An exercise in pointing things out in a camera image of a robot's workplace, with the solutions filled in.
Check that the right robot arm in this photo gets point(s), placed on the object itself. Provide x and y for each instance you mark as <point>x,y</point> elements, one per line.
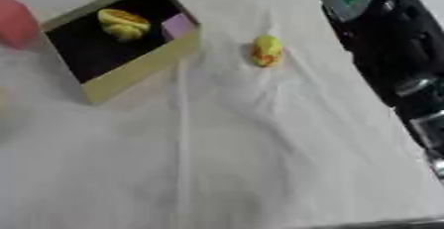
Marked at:
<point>393,41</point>

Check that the tan cardboard box black inside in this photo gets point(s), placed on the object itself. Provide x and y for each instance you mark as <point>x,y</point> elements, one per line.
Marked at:
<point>139,72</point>

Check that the yellow orange toy mango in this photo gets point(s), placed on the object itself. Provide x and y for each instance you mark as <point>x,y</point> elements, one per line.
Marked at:
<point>266,51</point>

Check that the purple block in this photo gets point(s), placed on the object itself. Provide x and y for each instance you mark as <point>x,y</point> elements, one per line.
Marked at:
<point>178,26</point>

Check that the yellow ridged toy fruit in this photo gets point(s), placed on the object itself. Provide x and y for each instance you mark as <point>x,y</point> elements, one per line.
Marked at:
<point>122,24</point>

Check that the red rounded object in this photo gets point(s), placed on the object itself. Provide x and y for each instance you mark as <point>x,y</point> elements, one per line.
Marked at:
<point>16,21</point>

